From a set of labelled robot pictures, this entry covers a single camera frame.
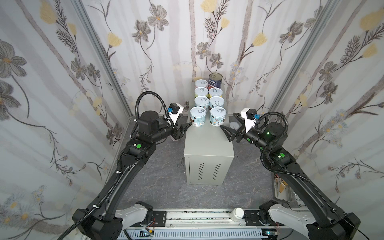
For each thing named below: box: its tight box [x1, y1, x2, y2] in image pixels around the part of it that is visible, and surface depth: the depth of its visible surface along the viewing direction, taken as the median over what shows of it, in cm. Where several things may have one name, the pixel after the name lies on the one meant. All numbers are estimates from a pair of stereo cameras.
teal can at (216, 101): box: [209, 96, 225, 108], surface depth 73 cm
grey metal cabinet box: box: [184, 99, 235, 185], surface depth 68 cm
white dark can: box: [209, 106, 227, 127], surface depth 69 cm
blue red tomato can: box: [207, 72, 223, 90], surface depth 80 cm
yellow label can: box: [208, 87, 223, 98], surface depth 79 cm
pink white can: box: [194, 79, 209, 89], surface depth 84 cm
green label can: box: [194, 87, 209, 96], surface depth 79 cm
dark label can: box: [190, 106, 207, 127], surface depth 69 cm
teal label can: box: [194, 95, 210, 110], surface depth 74 cm
